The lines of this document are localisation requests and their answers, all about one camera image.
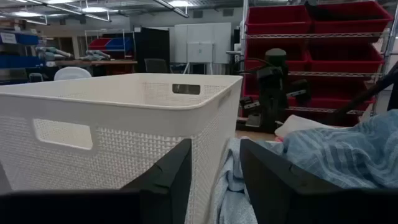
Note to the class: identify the red plastic storage bin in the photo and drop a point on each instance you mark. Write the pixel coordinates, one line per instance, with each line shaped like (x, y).
(250, 85)
(345, 59)
(335, 93)
(351, 18)
(258, 56)
(276, 18)

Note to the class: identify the plain white towel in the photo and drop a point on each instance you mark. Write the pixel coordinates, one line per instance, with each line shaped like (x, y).
(298, 124)

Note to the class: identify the grey cloth pile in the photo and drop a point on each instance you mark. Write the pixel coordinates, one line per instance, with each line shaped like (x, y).
(94, 55)
(53, 53)

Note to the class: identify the black room partition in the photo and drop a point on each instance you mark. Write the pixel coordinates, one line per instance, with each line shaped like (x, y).
(152, 43)

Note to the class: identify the light blue striped garment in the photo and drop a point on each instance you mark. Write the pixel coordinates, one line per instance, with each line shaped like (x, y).
(342, 155)

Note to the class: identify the blue storage bin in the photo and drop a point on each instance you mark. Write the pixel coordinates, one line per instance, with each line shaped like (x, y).
(25, 39)
(18, 61)

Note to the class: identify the white plastic chair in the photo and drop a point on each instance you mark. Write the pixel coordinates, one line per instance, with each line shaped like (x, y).
(72, 74)

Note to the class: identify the white perforated plastic laundry basket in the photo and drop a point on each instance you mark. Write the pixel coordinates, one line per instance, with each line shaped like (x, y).
(109, 102)

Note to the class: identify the red and blue bin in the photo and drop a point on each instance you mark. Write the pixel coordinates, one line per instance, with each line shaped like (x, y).
(109, 44)

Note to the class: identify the dark office chair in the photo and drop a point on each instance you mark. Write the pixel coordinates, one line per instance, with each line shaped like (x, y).
(156, 66)

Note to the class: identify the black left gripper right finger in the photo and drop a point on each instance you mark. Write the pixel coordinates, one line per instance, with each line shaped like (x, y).
(280, 193)

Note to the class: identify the white cabinet panel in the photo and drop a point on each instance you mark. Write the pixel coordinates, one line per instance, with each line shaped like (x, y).
(202, 40)

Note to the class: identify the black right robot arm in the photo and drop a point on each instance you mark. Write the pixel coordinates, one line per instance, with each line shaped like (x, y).
(273, 93)

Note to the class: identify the wooden background table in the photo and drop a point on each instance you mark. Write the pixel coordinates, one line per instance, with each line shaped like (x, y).
(102, 62)

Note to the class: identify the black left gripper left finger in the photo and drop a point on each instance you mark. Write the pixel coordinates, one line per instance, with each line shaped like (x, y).
(161, 193)

